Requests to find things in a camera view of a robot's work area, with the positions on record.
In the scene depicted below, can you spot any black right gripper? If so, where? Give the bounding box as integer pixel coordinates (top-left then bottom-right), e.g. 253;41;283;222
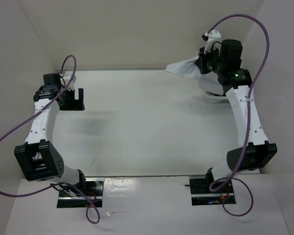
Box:
196;44;226;74

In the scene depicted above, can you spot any white skirt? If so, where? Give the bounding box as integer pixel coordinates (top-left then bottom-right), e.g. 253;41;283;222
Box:
165;56;223;95

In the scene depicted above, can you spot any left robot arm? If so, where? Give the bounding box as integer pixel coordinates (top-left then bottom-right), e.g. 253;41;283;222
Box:
14;73;88;196

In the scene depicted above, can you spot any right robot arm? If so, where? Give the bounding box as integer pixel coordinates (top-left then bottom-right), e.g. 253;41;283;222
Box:
195;39;277;192

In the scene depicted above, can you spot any white plastic laundry basket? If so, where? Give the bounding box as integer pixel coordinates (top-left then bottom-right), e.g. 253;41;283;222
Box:
203;91;229;103

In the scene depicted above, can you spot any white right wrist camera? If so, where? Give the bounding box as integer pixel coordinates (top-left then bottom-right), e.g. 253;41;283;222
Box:
202;29;222;54

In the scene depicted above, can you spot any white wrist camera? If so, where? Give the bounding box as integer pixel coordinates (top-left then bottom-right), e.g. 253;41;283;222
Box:
59;71;76;91
202;29;222;54

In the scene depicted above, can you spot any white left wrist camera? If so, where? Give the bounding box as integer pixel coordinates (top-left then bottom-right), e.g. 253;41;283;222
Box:
59;71;76;91

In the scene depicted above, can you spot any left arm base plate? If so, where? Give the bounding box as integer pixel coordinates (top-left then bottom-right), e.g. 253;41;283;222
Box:
56;177;104;209

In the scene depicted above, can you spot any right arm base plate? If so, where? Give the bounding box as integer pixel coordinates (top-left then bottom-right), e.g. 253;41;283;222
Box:
185;177;236;206

